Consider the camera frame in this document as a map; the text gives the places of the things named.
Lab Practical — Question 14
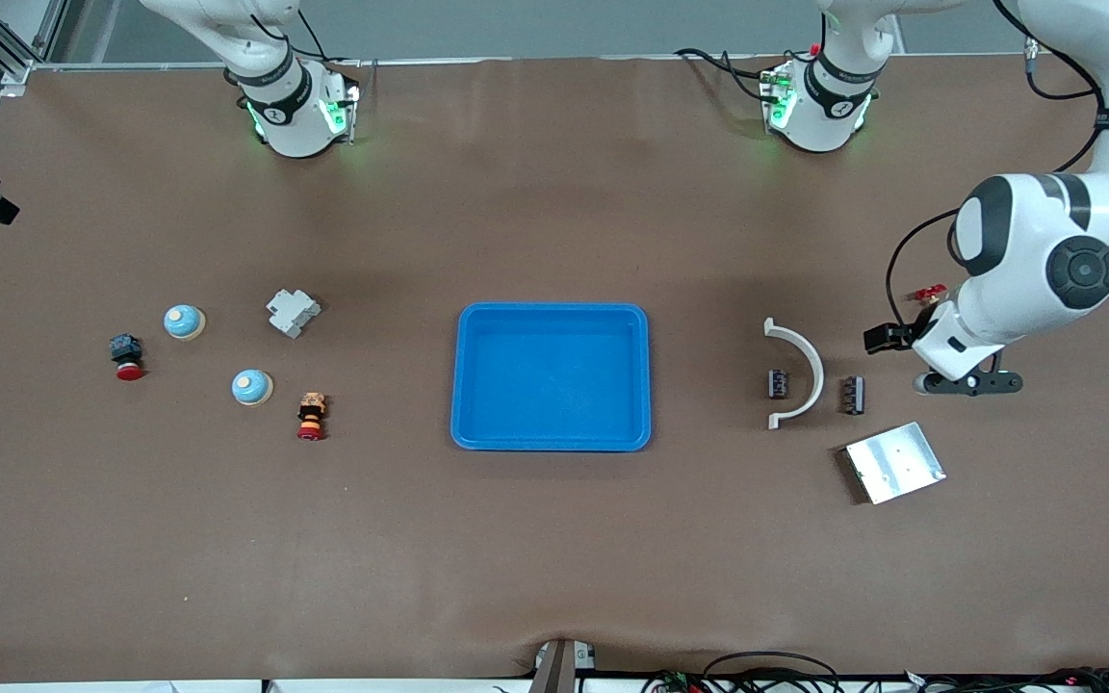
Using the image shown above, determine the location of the black right base cable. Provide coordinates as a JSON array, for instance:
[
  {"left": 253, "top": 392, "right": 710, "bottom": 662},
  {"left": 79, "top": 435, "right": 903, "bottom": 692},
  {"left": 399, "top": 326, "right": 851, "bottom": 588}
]
[{"left": 295, "top": 5, "right": 363, "bottom": 66}]

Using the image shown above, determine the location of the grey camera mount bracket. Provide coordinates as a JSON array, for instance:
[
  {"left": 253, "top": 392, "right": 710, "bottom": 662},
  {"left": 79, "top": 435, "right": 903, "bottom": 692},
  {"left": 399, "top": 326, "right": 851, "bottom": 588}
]
[{"left": 529, "top": 638, "right": 599, "bottom": 693}]

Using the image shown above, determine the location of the black left base cable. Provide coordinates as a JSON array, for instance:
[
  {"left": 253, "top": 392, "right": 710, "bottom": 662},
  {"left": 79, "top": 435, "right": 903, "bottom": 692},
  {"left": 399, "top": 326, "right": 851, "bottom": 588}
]
[{"left": 675, "top": 46, "right": 775, "bottom": 102}]

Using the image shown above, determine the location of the silver metal plate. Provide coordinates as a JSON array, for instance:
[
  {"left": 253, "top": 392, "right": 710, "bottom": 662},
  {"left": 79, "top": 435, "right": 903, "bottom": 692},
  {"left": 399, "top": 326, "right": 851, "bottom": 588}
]
[{"left": 843, "top": 422, "right": 947, "bottom": 505}]

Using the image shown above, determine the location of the black base cable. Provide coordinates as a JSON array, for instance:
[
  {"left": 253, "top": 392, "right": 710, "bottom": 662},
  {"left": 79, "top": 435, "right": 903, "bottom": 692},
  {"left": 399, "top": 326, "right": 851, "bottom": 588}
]
[
  {"left": 295, "top": 5, "right": 363, "bottom": 66},
  {"left": 675, "top": 46, "right": 775, "bottom": 102}
]

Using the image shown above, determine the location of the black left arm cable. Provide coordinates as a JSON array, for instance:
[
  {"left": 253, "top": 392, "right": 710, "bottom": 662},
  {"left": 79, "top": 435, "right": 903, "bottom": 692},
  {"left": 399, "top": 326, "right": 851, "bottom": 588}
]
[{"left": 885, "top": 0, "right": 1109, "bottom": 333}]

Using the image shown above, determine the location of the white table edge rail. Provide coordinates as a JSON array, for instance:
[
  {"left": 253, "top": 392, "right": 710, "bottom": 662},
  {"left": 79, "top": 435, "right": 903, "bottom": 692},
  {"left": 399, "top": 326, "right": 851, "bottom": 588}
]
[{"left": 0, "top": 680, "right": 541, "bottom": 693}]

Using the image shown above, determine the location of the cable bundle with coloured connectors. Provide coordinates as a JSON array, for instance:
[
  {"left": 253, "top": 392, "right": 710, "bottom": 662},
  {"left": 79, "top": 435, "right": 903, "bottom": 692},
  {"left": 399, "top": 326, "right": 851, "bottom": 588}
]
[{"left": 639, "top": 669, "right": 709, "bottom": 693}]

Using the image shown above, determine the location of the brown table mat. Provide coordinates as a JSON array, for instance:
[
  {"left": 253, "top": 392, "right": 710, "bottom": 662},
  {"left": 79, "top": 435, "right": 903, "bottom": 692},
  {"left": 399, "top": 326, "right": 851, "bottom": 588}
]
[{"left": 0, "top": 53, "right": 1109, "bottom": 686}]

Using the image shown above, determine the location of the grey plastic rail module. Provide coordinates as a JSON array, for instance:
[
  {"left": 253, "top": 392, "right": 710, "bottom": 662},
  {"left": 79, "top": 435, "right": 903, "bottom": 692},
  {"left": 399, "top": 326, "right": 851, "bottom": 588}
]
[{"left": 266, "top": 289, "right": 322, "bottom": 340}]

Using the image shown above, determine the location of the yellow red emergency stop button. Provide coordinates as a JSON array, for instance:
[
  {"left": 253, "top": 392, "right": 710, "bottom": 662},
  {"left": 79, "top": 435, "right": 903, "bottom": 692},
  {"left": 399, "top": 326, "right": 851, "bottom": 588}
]
[{"left": 297, "top": 391, "right": 329, "bottom": 443}]

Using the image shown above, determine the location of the black cable bundle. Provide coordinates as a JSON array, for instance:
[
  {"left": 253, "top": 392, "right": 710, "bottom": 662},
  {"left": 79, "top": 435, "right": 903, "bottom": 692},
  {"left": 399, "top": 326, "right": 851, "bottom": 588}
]
[{"left": 901, "top": 666, "right": 1109, "bottom": 693}]

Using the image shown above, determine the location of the blue plastic tray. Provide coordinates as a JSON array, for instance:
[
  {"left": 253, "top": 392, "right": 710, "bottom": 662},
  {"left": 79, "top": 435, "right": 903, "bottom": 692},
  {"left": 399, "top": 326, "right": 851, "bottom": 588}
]
[{"left": 450, "top": 302, "right": 653, "bottom": 453}]

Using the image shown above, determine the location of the blue bell with cream base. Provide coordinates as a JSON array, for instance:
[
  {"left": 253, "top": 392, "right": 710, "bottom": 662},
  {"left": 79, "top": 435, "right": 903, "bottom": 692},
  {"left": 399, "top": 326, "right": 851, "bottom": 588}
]
[
  {"left": 231, "top": 369, "right": 274, "bottom": 407},
  {"left": 163, "top": 304, "right": 207, "bottom": 342}
]

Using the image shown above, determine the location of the white curved plastic bracket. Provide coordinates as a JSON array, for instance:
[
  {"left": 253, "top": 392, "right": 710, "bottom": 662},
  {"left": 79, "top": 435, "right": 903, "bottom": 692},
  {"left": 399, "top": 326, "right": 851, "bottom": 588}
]
[{"left": 763, "top": 317, "right": 826, "bottom": 430}]

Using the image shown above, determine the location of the black red emergency stop button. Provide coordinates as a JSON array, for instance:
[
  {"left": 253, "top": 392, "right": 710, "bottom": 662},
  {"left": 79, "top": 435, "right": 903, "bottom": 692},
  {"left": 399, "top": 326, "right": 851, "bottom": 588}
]
[{"left": 109, "top": 333, "right": 145, "bottom": 382}]

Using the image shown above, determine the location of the black cable loop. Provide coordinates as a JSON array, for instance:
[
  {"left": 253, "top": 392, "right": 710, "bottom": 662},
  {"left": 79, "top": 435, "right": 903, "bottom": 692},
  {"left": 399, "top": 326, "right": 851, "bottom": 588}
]
[{"left": 702, "top": 652, "right": 841, "bottom": 693}]

